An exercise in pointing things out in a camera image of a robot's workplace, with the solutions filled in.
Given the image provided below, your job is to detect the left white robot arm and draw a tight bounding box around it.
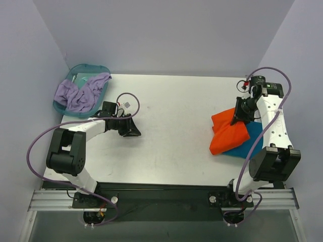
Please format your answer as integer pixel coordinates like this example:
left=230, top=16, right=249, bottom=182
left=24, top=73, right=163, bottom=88
left=46, top=101, right=141, bottom=208

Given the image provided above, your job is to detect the purple t shirt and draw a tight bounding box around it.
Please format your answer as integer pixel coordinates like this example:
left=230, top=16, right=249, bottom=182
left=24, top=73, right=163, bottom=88
left=54, top=72, right=112, bottom=113

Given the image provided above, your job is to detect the orange t shirt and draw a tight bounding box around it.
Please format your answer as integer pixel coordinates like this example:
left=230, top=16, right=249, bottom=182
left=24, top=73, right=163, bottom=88
left=209, top=108, right=250, bottom=155

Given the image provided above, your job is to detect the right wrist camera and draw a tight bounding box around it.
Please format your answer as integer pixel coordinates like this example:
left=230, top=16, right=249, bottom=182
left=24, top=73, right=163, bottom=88
left=249, top=76, right=266, bottom=88

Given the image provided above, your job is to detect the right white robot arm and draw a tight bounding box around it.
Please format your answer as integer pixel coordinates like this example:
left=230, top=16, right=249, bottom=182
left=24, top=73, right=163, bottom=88
left=223, top=81, right=301, bottom=206

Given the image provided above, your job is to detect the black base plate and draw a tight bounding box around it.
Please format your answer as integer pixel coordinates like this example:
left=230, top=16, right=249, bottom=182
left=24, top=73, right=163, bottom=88
left=72, top=183, right=254, bottom=223

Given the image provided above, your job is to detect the aluminium mounting rail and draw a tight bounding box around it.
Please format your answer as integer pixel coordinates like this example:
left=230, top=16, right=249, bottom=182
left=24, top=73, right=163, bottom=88
left=28, top=189, right=299, bottom=211

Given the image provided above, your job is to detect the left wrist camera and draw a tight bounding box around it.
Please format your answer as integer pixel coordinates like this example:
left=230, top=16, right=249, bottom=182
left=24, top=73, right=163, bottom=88
left=118, top=102, right=131, bottom=111

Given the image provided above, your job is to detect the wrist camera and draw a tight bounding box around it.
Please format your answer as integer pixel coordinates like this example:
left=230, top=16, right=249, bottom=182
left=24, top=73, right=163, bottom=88
left=249, top=76, right=266, bottom=88
left=118, top=102, right=131, bottom=111

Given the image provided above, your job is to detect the folded blue t shirt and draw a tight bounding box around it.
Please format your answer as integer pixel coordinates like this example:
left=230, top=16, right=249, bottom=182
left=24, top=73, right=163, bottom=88
left=223, top=122, right=262, bottom=159

